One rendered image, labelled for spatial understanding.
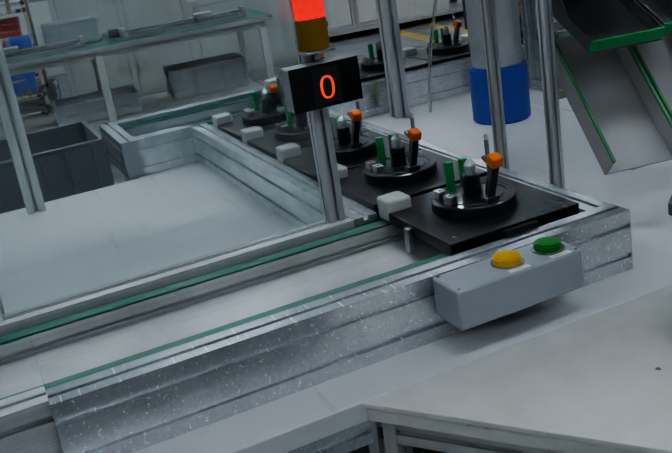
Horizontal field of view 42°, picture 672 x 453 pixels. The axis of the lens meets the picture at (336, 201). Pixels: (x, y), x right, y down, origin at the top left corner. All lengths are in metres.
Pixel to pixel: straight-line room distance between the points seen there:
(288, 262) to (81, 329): 0.34
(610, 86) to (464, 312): 0.58
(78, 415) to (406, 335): 0.46
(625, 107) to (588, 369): 0.56
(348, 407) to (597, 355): 0.34
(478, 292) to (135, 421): 0.48
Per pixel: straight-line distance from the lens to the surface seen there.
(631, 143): 1.57
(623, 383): 1.18
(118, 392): 1.15
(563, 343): 1.27
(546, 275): 1.28
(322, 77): 1.42
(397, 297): 1.24
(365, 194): 1.61
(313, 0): 1.40
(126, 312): 1.40
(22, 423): 1.16
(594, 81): 1.62
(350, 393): 1.20
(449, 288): 1.22
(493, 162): 1.38
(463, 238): 1.35
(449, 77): 2.80
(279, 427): 1.16
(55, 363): 1.35
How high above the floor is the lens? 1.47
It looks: 18 degrees down
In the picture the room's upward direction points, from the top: 9 degrees counter-clockwise
